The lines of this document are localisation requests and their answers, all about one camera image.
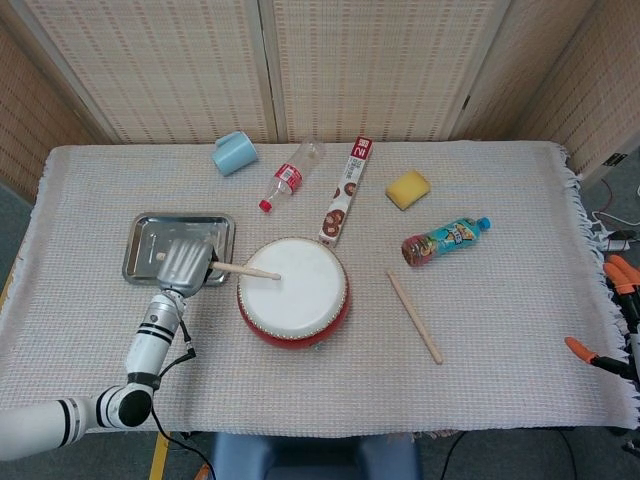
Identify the yellow sponge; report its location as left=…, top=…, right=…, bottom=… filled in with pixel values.
left=384, top=169, right=433, bottom=212

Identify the juice bottle blue label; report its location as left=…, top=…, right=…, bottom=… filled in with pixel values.
left=401, top=216, right=493, bottom=269

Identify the orange-tipped right robot hand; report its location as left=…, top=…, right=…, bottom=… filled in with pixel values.
left=563, top=254, right=640, bottom=386

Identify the light blue plastic cup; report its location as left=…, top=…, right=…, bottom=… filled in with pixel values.
left=210, top=130, right=260, bottom=177

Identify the woven bamboo screen panel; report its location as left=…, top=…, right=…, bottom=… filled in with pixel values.
left=504, top=0, right=640, bottom=189
left=447, top=0, right=599, bottom=144
left=257, top=0, right=514, bottom=145
left=0, top=0, right=279, bottom=146
left=0, top=19, right=109, bottom=204

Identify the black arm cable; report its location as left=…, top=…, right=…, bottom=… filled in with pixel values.
left=148, top=318, right=217, bottom=479

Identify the blue robot base cover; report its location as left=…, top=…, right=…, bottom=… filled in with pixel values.
left=209, top=430, right=422, bottom=480

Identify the wooden drumstick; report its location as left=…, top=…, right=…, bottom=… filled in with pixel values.
left=154, top=251, right=283, bottom=282
left=385, top=270, right=445, bottom=366

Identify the red floor cable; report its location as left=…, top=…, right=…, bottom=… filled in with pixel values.
left=598, top=177, right=616, bottom=214

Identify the rectangular metal tray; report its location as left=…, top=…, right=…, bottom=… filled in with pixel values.
left=121, top=212, right=237, bottom=287

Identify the white woven table cloth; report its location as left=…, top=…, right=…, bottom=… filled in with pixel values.
left=0, top=140, right=632, bottom=435

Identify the red and white drum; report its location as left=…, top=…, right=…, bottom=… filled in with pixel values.
left=236, top=236, right=353, bottom=352

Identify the white floor cable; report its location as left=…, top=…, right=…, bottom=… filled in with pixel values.
left=592, top=182, right=640, bottom=229

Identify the white power adapter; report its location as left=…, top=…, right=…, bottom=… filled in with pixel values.
left=597, top=229, right=634, bottom=252

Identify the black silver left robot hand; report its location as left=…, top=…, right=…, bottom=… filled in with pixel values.
left=155, top=238, right=236, bottom=296

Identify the long white wrap box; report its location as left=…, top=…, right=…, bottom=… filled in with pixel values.
left=318, top=136, right=375, bottom=250

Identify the clear bottle red label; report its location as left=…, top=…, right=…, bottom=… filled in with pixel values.
left=257, top=141, right=326, bottom=214

